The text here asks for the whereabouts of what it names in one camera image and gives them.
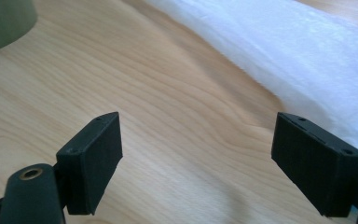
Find translucent white plastic bag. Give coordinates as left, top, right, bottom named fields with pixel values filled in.
left=143, top=0, right=358, bottom=158

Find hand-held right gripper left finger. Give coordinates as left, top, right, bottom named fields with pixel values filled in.
left=56, top=111, right=124, bottom=217

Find grey-green round container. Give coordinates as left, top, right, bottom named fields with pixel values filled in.
left=0, top=0, right=38, bottom=57

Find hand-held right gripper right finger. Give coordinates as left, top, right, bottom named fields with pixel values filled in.
left=270, top=112, right=358, bottom=218

